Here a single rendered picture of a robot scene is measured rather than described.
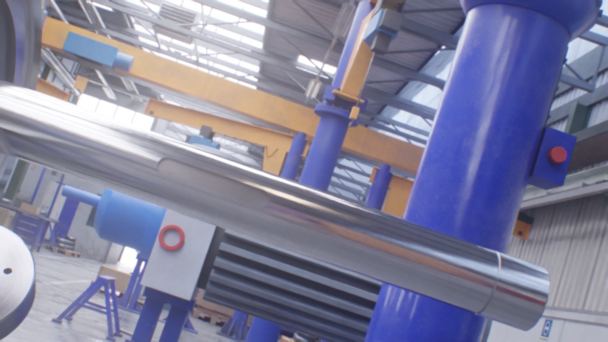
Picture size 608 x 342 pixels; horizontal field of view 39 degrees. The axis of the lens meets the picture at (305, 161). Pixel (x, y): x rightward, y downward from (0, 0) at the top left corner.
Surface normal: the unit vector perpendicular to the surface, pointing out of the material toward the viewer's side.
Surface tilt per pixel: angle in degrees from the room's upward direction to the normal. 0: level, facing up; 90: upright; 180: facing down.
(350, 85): 110
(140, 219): 96
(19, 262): 49
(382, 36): 90
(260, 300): 53
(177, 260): 90
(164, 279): 90
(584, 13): 129
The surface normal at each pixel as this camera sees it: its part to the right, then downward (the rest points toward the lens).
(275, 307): 0.26, -0.66
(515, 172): 0.56, 0.06
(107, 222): -0.07, 0.32
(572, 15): 0.29, 0.66
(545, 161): 0.09, -0.13
